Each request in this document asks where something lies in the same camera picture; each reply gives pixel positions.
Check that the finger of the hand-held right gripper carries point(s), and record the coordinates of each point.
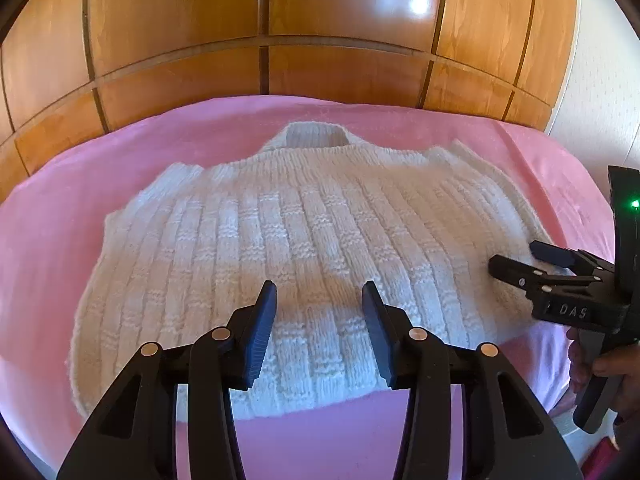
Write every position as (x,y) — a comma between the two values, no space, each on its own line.
(552,255)
(515,270)

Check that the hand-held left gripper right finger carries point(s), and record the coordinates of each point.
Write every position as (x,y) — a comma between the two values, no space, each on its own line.
(377,332)

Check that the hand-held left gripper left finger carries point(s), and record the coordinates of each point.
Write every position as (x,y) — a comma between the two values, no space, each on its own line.
(260,332)

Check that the white knit sweater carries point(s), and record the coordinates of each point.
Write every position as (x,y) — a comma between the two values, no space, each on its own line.
(310,240)

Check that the person's right hand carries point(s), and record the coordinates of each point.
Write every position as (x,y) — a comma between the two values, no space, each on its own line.
(612,370)

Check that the pink bed sheet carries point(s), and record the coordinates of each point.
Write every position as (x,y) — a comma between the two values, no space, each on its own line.
(55,240)

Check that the wooden wardrobe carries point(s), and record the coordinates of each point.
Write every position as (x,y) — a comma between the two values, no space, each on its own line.
(310,25)

